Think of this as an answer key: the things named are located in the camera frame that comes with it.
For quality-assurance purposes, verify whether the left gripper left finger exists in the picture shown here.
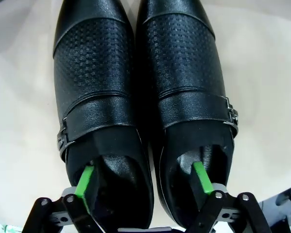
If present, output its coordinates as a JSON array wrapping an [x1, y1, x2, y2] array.
[[21, 161, 107, 233]]

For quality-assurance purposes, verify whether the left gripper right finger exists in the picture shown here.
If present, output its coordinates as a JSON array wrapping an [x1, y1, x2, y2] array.
[[188, 161, 273, 233]]

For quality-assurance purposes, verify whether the black leather buckle shoe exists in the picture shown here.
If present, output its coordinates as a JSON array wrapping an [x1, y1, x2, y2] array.
[[52, 0, 158, 230], [135, 0, 240, 229]]

